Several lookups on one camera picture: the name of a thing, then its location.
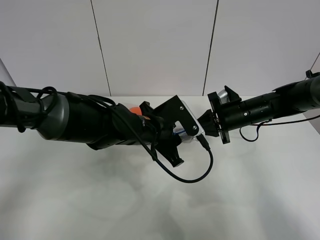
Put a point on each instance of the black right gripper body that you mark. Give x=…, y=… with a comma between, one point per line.
x=221, y=118

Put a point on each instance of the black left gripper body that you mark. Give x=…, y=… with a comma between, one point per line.
x=131, y=129

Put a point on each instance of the clear zip bag blue seal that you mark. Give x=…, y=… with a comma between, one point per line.
x=177, y=128

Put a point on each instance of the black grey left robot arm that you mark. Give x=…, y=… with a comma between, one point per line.
x=92, y=120

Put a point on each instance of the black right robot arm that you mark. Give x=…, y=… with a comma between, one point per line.
x=288, y=100

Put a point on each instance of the orange round fruit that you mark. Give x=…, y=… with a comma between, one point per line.
x=136, y=110

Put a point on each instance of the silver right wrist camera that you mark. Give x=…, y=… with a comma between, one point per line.
x=227, y=95

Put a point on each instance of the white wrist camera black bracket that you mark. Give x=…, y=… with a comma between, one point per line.
x=175, y=110

